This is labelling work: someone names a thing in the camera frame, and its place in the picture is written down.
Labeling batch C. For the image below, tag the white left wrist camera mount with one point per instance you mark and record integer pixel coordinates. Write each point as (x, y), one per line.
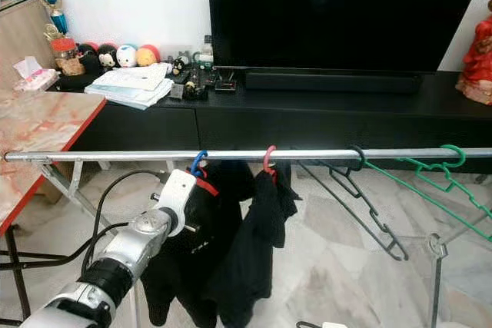
(181, 197)

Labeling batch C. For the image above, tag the clear plastic bottle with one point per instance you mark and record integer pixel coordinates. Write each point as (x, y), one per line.
(206, 50)

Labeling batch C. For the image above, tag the blue plastic hanger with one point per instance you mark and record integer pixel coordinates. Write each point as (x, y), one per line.
(197, 164)

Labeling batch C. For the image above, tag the green plastic hanger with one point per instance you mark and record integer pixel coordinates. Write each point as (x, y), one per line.
(453, 147)

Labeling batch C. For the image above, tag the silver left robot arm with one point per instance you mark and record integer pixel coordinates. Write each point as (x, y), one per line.
(146, 240)

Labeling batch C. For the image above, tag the small black electronic box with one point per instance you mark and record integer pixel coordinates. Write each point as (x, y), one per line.
(225, 82)

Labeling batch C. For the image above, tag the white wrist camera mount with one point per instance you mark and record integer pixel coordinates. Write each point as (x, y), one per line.
(181, 197)
(334, 325)

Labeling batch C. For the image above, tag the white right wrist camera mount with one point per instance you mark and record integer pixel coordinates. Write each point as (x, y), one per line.
(334, 325)

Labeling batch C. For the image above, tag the red laughing buddha statue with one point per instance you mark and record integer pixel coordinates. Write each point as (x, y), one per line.
(478, 59)

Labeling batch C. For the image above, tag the marble folding table red edge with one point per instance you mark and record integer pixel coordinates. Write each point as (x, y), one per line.
(46, 124)

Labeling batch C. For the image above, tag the orange plush toy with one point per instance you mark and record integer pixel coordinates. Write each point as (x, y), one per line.
(147, 54)

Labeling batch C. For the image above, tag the small black figurine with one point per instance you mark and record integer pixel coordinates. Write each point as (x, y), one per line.
(178, 63)

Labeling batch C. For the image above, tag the plain black shirt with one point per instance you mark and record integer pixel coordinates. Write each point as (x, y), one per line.
(192, 266)

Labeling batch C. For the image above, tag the black shirt with green logo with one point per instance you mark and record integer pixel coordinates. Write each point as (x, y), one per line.
(257, 243)

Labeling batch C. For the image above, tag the black television console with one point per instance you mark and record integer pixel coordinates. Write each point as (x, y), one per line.
(315, 124)

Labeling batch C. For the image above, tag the clear jar with red lid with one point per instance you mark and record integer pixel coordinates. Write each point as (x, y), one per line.
(65, 57)

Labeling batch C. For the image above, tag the light wooden cabinet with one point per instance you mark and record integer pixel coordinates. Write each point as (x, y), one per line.
(19, 44)

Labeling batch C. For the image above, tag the black plastic hanger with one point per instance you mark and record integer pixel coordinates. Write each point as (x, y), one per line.
(397, 254)

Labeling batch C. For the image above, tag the black and white plush toy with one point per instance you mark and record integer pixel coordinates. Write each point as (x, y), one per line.
(108, 57)

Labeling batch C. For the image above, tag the black and red plush toy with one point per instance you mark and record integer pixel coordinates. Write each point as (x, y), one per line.
(88, 57)

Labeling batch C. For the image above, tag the gold and blue trophy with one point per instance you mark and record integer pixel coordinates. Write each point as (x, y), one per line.
(50, 1)

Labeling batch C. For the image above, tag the black soundbar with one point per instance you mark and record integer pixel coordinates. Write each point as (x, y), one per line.
(334, 81)

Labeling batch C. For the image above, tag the white paper stack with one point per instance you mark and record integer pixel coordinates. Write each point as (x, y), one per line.
(134, 86)

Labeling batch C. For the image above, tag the pink tissue pack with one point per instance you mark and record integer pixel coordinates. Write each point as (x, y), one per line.
(34, 78)

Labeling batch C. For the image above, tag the white and blue plush toy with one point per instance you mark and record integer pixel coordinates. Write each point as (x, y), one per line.
(127, 55)

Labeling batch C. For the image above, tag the black flat television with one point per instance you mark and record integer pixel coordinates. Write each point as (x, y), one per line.
(346, 13)

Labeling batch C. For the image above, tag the red plastic hanger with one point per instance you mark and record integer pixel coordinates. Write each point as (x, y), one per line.
(267, 160)

